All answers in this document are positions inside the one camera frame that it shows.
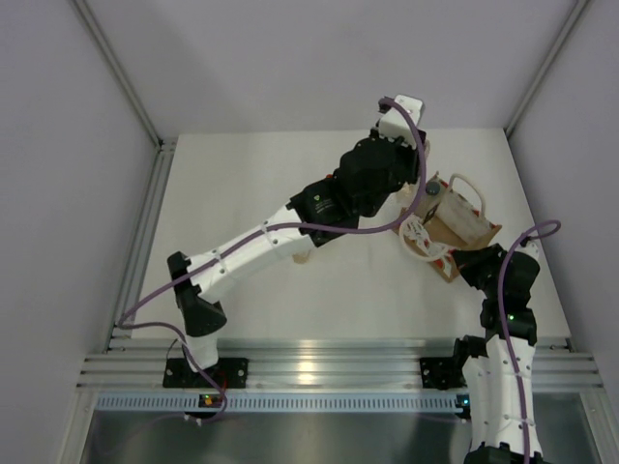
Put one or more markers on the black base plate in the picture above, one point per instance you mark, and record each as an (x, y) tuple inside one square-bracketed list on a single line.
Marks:
[(228, 373), (441, 373)]

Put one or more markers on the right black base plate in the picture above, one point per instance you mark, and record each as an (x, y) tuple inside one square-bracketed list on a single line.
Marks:
[(441, 373)]

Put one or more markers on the left aluminium frame post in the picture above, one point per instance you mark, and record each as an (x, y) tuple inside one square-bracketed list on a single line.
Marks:
[(95, 31)]

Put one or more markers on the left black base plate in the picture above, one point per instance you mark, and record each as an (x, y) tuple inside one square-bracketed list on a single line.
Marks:
[(228, 373)]

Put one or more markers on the yellow bottle white cap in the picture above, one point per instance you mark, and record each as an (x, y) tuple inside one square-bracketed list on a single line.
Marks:
[(409, 195)]

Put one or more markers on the clear refill pouch white label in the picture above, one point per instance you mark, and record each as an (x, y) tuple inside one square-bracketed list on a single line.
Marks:
[(460, 216)]

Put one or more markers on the burlap watermelon canvas bag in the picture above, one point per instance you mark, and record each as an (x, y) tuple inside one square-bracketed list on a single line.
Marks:
[(432, 242)]

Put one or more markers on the right aluminium frame post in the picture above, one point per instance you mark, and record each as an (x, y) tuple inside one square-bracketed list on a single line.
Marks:
[(575, 15)]

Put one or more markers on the pale bottle white cap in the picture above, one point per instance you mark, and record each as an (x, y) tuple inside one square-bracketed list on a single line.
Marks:
[(301, 257)]

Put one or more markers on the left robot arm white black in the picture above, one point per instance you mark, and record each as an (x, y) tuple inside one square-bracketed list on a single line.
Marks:
[(308, 220)]

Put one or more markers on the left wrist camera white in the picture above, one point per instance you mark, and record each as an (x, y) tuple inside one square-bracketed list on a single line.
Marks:
[(395, 113)]

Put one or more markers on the square bottle grey cap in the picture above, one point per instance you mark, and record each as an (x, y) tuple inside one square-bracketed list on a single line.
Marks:
[(430, 200)]

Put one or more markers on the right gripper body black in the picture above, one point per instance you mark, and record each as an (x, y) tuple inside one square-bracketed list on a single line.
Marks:
[(481, 270)]

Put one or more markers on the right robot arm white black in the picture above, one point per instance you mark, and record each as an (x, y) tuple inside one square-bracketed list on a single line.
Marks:
[(497, 368)]

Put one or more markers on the aluminium frame post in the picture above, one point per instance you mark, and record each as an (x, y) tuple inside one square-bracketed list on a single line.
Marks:
[(575, 15), (95, 31)]

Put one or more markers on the grey slotted cable duct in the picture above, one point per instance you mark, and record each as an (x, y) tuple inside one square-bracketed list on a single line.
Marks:
[(247, 402)]

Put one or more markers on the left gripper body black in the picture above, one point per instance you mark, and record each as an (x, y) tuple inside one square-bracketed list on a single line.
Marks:
[(404, 168)]

